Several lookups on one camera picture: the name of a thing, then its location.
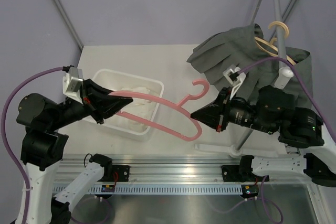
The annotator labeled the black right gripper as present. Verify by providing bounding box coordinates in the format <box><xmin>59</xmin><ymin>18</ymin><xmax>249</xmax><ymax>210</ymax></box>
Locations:
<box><xmin>190</xmin><ymin>86</ymin><xmax>275</xmax><ymax>134</ymax></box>

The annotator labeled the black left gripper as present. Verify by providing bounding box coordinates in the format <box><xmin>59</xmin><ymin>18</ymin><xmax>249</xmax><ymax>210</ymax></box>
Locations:
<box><xmin>48</xmin><ymin>78</ymin><xmax>133</xmax><ymax>130</ymax></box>

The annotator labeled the white skirt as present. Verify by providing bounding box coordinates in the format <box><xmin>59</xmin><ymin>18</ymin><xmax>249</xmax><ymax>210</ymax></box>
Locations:
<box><xmin>106</xmin><ymin>87</ymin><xmax>158</xmax><ymax>133</ymax></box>

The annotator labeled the pink plastic hanger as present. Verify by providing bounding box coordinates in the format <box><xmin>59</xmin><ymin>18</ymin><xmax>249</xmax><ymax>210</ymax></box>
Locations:
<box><xmin>109</xmin><ymin>79</ymin><xmax>210</xmax><ymax>141</ymax></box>

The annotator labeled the grey pleated skirt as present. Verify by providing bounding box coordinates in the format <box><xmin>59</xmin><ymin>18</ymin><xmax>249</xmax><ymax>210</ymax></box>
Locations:
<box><xmin>187</xmin><ymin>24</ymin><xmax>313</xmax><ymax>109</ymax></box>

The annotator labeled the beige wooden hanger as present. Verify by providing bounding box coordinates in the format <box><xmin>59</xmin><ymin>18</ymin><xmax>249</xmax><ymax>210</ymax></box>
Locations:
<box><xmin>254</xmin><ymin>21</ymin><xmax>289</xmax><ymax>57</ymax></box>

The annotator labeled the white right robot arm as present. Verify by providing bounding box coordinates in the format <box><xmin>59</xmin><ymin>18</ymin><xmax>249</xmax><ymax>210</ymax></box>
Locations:
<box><xmin>191</xmin><ymin>86</ymin><xmax>335</xmax><ymax>187</ymax></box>

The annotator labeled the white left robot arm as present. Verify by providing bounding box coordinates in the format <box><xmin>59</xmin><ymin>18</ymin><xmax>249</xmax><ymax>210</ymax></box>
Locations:
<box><xmin>16</xmin><ymin>79</ymin><xmax>133</xmax><ymax>223</ymax></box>

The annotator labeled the white plastic basket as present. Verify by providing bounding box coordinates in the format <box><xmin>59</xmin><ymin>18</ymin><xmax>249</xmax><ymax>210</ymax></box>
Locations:
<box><xmin>92</xmin><ymin>69</ymin><xmax>164</xmax><ymax>141</ymax></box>

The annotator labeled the white rack base foot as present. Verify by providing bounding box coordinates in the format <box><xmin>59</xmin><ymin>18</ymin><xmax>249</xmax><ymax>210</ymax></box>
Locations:
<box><xmin>194</xmin><ymin>143</ymin><xmax>243</xmax><ymax>158</ymax></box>

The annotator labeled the grey clothes rack pole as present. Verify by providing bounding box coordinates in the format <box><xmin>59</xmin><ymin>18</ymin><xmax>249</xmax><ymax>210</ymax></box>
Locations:
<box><xmin>235</xmin><ymin>0</ymin><xmax>295</xmax><ymax>154</ymax></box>

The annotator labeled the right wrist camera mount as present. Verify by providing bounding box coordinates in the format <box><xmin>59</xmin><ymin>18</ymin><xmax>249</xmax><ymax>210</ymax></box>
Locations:
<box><xmin>223</xmin><ymin>65</ymin><xmax>246</xmax><ymax>100</ymax></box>

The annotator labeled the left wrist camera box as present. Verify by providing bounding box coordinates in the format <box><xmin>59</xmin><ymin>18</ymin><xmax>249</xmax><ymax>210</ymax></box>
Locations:
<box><xmin>62</xmin><ymin>66</ymin><xmax>84</xmax><ymax>104</ymax></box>

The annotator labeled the aluminium mounting rail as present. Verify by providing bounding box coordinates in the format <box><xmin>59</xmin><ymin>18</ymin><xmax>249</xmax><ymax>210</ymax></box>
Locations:
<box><xmin>54</xmin><ymin>158</ymin><xmax>311</xmax><ymax>185</ymax></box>

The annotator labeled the white slotted cable duct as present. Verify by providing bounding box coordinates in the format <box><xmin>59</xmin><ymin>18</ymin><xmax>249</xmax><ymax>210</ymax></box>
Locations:
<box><xmin>52</xmin><ymin>185</ymin><xmax>243</xmax><ymax>195</ymax></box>

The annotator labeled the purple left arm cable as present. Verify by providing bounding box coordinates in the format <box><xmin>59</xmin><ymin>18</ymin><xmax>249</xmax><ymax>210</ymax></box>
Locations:
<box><xmin>4</xmin><ymin>66</ymin><xmax>66</xmax><ymax>224</ymax></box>

